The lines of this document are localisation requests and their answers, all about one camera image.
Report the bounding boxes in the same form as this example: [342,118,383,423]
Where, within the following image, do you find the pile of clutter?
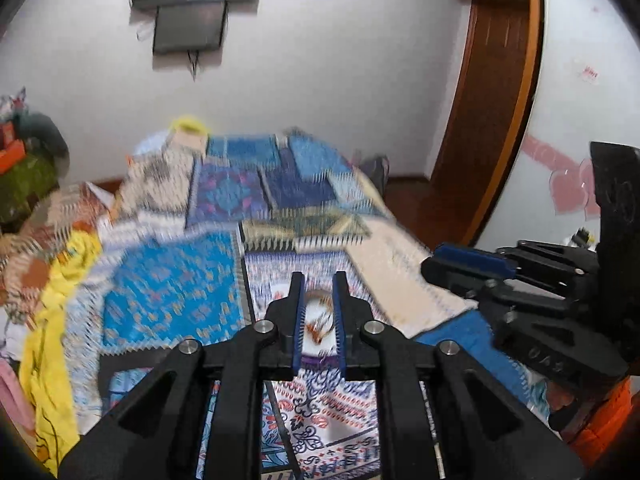
[0,87,28,126]

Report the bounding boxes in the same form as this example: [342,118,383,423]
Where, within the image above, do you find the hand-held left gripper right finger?
[332,270,586,480]

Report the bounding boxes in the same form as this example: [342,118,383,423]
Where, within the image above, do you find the wooden wardrobe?
[462,0,546,248]

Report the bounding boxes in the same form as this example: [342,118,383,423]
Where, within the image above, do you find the frosted sliding door heart decals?
[475,0,640,261]

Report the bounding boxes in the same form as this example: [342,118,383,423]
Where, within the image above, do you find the grey stuffed bundle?
[15,112,71,171]

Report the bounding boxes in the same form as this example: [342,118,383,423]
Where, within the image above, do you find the yellow pillow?
[170,116,208,136]

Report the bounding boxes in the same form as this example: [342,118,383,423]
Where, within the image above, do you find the orange box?
[0,140,28,176]

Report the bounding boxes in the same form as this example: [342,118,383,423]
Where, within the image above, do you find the blue patchwork blanket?
[65,130,556,480]

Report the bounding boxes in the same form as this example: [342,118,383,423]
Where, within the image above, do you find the purple heart-shaped jewelry box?
[260,280,381,366]

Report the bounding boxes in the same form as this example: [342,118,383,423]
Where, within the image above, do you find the dark bag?
[357,155,391,196]

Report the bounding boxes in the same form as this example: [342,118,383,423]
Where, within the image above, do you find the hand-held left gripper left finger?
[57,271,307,480]

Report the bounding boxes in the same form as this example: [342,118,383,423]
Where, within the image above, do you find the yellow cloth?
[20,230,106,476]

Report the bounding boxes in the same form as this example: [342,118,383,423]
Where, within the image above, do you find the green patterned cloth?
[0,152,61,226]

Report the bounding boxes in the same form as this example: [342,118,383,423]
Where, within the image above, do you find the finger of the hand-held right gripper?
[421,240,601,306]
[480,280,631,393]

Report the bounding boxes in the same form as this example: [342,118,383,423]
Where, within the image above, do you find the small black wall monitor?
[152,1,230,55]

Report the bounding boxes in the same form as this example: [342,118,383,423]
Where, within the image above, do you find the orange striped quilt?
[0,180,126,321]

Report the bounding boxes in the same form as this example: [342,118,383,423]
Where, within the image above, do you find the wooden room door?
[430,0,531,196]

